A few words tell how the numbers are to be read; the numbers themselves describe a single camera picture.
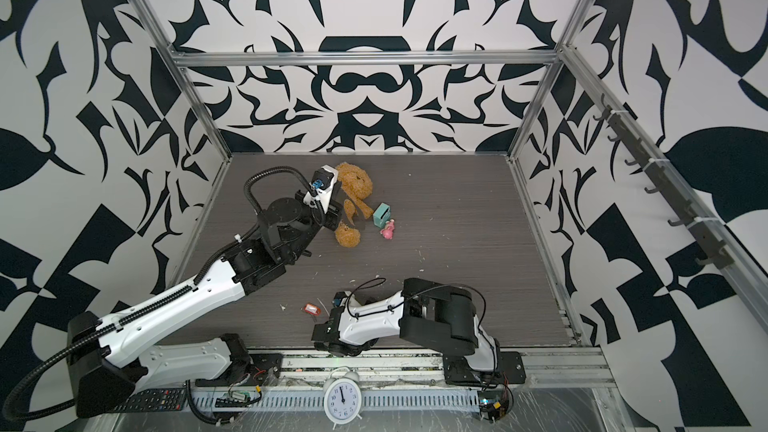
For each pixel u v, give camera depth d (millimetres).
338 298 781
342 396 686
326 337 660
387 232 963
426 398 714
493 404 713
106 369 391
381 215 968
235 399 727
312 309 832
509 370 731
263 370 730
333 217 601
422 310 503
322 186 551
